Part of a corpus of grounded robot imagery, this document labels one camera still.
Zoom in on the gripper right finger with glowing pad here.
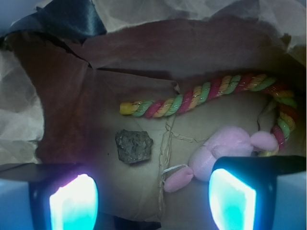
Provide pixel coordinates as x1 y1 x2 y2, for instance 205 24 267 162
209 156 306 230

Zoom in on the grey brown rock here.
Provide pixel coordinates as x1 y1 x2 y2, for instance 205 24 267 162
115 129 154 165

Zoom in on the pink plush mouse toy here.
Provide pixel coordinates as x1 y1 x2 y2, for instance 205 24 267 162
164 126 278 193

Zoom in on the multicolour twisted rope toy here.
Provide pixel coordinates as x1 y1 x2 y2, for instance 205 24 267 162
119 74 298 152

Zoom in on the brown paper bag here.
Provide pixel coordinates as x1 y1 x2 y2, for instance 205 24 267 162
0 0 307 225

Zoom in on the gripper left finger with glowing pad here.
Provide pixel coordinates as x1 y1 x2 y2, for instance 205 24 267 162
29 165 99 230

